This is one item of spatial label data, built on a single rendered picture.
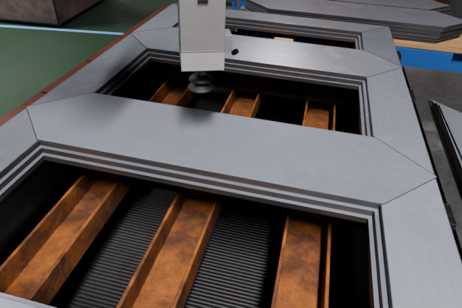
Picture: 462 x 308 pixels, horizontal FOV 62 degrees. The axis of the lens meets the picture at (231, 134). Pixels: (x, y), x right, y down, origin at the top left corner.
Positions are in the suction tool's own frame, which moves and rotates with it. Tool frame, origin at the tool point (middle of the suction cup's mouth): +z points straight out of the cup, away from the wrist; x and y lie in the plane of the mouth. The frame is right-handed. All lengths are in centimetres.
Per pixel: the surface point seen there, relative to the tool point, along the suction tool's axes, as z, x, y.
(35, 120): 9.8, 29.6, 8.4
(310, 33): 12, -40, 58
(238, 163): 9.9, -5.3, -8.0
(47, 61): 94, 97, 238
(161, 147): 9.8, 6.8, -2.3
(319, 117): 26, -35, 30
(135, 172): 11.9, 11.2, -6.0
